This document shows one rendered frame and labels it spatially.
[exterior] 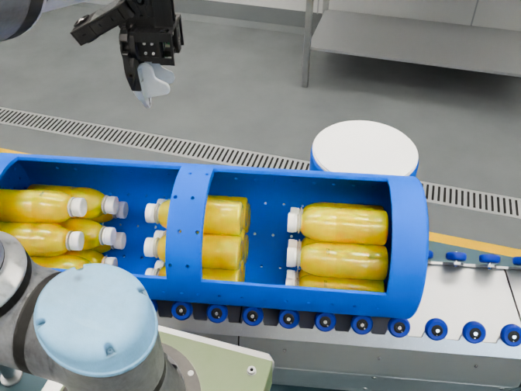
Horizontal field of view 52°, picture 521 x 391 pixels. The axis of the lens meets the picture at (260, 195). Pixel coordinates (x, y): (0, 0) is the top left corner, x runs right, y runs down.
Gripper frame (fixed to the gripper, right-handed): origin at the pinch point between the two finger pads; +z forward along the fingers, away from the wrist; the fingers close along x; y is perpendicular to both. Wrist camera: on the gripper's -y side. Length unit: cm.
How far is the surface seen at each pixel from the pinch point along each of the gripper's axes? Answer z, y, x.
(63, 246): 30.4, -19.2, -7.4
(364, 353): 52, 43, -12
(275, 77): 141, 5, 256
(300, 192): 30.8, 27.4, 13.3
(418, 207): 18, 49, -3
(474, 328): 43, 64, -10
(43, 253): 31.0, -22.7, -9.1
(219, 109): 141, -28, 212
